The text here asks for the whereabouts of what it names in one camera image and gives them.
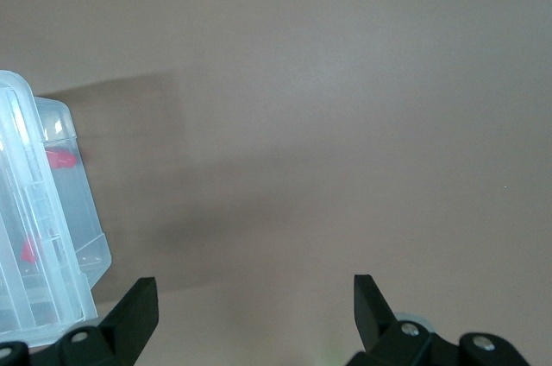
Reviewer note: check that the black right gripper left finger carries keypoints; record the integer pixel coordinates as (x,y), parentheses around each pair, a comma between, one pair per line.
(125,323)

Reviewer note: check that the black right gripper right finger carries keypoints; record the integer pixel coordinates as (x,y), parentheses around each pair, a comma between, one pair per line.
(375,323)

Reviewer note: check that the clear ribbed plastic lid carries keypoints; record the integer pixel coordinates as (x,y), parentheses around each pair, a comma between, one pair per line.
(13,167)

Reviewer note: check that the clear plastic storage box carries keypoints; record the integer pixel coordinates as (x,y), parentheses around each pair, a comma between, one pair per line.
(86,219)

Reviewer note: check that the red block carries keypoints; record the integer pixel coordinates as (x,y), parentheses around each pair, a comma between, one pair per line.
(60,159)
(29,252)

